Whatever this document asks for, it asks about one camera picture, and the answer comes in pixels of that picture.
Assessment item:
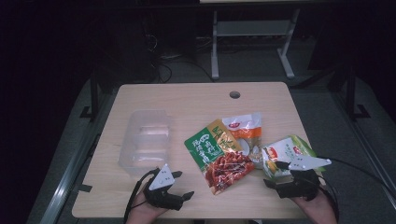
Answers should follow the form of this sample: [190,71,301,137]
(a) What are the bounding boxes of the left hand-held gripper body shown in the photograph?
[143,163,185,212]

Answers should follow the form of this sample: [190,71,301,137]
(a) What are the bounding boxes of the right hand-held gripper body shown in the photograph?
[275,154,332,202]

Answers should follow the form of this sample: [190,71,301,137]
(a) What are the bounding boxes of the white and light green packet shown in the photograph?
[261,134,327,180]

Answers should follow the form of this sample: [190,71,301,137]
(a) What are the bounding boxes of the green and red seasoning packet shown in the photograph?
[183,119,256,196]

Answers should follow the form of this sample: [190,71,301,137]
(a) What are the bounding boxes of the clear plastic container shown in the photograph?
[117,109,172,177]

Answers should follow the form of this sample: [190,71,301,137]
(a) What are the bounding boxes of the white and orange food packet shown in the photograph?
[221,112,264,171]

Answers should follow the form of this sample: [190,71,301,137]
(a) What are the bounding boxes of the person's right hand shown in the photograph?
[290,183,339,224]

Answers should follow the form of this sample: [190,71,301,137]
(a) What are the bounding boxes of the person's left hand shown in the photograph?
[125,189,170,224]

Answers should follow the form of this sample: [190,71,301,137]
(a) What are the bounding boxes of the black metal stand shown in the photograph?
[78,68,101,122]
[337,62,372,121]

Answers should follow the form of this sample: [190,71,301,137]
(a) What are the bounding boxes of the left hand-held gripper cable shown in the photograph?
[123,167,161,224]

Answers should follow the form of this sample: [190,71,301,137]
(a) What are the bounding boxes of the hand-held gripper cable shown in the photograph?
[317,175,341,222]
[123,167,161,224]

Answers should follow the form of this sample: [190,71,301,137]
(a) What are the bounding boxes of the right hand-held gripper cable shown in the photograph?
[317,175,341,222]

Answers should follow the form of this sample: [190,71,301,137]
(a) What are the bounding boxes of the thin black cable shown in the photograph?
[316,156,396,196]

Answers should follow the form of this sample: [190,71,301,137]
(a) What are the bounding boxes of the aluminium rail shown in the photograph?
[340,102,396,204]
[37,133,101,224]

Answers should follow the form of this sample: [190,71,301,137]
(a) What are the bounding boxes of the black looped floor cable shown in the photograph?
[148,34,217,84]

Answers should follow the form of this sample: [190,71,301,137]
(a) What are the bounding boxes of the white metal desk frame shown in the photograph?
[210,8,302,80]

